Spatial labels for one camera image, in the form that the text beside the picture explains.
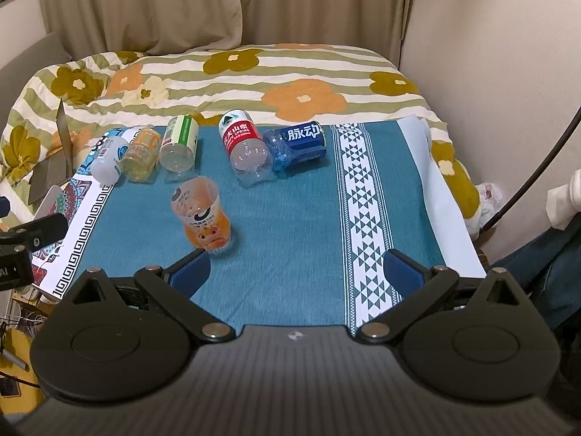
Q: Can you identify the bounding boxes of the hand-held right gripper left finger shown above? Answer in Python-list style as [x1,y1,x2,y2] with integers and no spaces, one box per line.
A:
[68,250,233,343]

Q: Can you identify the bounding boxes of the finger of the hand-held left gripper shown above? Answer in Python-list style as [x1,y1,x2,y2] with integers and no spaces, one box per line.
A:
[0,213,69,253]

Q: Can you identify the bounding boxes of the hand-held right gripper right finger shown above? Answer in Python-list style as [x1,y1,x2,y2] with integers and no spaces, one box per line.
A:
[356,249,523,344]

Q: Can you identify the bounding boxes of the orange label plastic bottle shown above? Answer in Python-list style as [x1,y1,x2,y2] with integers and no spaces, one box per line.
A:
[171,176,233,253]
[120,126,163,183]

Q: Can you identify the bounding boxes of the grey laptop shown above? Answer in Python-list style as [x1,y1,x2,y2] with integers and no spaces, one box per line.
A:
[27,97,76,206]

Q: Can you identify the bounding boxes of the yellow object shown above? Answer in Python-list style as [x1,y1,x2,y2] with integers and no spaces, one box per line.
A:
[0,327,45,403]

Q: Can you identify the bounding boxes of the white label plastic bottle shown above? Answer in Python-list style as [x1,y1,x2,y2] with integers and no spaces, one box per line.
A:
[90,134,130,183]

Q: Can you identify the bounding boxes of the teal patterned table cloth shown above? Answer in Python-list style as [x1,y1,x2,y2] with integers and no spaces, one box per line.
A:
[59,120,455,334]

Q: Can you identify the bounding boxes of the white plastic bag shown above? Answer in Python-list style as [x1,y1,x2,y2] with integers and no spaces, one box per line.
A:
[467,182,504,241]

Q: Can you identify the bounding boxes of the green label plastic bottle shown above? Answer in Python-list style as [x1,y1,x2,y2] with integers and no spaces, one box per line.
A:
[158,115,200,173]

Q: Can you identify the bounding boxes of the person's jeans leg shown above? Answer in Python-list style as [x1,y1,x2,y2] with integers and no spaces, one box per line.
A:
[488,226,581,331]

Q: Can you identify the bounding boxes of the red label plastic bottle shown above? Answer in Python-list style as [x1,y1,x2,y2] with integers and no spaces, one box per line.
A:
[218,109,274,187]

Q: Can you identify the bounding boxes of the blue plastic bottle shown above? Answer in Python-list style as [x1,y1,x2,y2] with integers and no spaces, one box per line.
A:
[263,121,328,172]

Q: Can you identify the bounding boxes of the grey headboard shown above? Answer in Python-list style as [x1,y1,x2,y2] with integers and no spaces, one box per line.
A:
[0,32,73,98]

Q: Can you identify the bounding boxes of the white garment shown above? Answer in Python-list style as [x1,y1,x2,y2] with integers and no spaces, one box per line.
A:
[546,181,581,233]

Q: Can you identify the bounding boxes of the floral striped blanket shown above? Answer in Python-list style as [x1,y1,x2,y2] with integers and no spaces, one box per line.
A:
[0,44,483,239]

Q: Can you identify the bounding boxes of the beige curtain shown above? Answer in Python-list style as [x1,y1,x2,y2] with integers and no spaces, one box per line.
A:
[35,0,415,62]

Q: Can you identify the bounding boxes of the black cable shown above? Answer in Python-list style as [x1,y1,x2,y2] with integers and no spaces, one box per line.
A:
[480,108,581,233]

